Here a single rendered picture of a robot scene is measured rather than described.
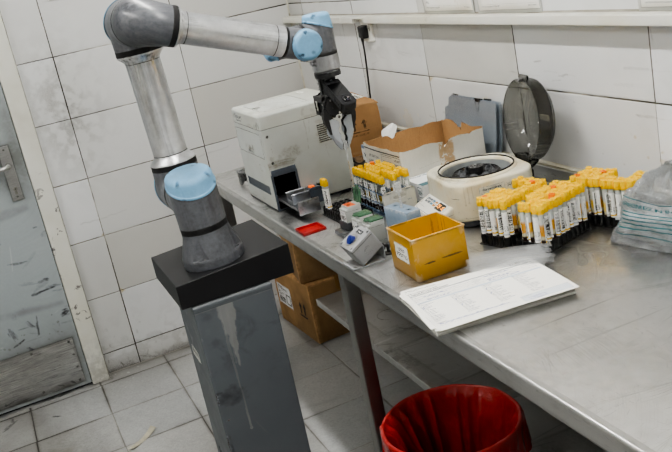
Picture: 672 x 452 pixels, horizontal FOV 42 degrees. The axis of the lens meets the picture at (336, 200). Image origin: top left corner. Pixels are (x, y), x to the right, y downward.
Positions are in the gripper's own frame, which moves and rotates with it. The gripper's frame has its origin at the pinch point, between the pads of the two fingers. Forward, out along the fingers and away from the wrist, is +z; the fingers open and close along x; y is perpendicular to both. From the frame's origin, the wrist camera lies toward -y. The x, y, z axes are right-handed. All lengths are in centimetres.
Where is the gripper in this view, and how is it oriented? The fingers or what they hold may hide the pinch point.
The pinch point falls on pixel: (345, 144)
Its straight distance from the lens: 235.8
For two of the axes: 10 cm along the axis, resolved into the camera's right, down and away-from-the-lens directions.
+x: -8.9, 2.9, -3.4
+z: 2.0, 9.4, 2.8
